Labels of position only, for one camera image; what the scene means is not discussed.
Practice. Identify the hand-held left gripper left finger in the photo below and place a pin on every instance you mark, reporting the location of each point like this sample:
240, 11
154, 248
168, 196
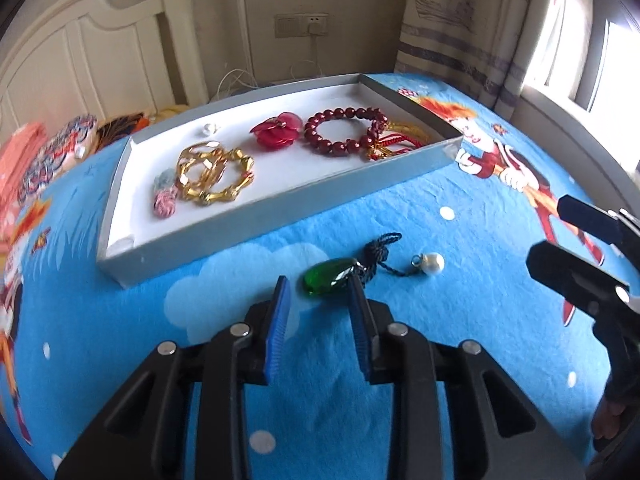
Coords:
277, 325

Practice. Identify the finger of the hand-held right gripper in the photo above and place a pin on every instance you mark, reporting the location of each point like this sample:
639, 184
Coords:
585, 212
565, 270

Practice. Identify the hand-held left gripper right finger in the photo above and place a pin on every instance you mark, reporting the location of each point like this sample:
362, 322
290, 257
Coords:
360, 325

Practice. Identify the grey jewelry tray box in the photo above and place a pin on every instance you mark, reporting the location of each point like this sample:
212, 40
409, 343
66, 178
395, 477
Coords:
240, 240

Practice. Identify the pink braided ornament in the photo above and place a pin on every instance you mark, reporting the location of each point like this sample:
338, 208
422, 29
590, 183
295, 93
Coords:
165, 200

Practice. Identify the red rose flower ornament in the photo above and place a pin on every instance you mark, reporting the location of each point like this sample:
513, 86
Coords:
277, 130

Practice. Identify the white pearl pendant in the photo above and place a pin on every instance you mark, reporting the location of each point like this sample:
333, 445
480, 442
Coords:
207, 129
431, 262

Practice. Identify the person's right hand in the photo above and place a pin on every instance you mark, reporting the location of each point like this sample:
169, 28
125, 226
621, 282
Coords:
605, 425

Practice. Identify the blue cartoon printed blanket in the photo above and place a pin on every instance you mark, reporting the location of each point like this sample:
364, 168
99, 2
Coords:
450, 335

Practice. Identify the window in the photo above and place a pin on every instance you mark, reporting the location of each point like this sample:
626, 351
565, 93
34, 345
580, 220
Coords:
600, 45

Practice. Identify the printed curtain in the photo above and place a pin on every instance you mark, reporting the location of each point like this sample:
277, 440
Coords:
460, 25

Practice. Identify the dark tasselled cloth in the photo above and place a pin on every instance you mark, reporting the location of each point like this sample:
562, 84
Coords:
120, 129

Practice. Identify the patterned folded cloth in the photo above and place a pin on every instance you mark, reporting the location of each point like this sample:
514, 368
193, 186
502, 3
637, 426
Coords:
55, 145

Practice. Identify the pink folded quilt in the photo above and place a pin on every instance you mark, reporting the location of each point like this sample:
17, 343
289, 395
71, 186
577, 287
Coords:
12, 170

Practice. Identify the white bed headboard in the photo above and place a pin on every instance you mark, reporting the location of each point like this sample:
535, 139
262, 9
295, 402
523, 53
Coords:
90, 45

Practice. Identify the wall socket panel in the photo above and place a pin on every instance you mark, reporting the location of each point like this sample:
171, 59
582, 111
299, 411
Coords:
301, 25

